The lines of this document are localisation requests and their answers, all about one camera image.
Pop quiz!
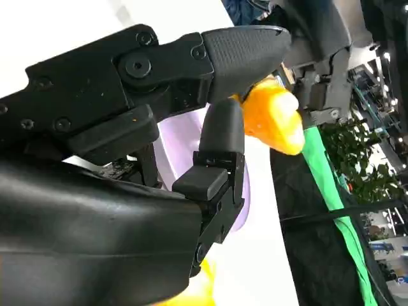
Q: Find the lilac plate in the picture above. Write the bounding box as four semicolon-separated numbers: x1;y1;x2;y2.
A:
155;106;252;237

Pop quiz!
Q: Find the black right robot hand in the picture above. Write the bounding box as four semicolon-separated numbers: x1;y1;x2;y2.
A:
0;24;291;306

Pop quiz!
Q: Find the orange and white bread roll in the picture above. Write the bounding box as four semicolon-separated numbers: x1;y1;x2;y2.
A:
159;257;219;306
241;79;304;157

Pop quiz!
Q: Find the thin black cable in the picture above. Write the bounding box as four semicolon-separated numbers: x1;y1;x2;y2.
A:
279;202;408;226

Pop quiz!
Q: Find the green cloth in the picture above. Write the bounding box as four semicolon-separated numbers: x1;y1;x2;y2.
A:
301;126;380;306

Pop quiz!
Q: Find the green leafy plant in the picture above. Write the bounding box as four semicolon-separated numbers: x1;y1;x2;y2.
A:
320;117;404;205

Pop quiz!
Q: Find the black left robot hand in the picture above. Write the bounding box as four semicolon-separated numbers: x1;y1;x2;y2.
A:
280;41;354;124

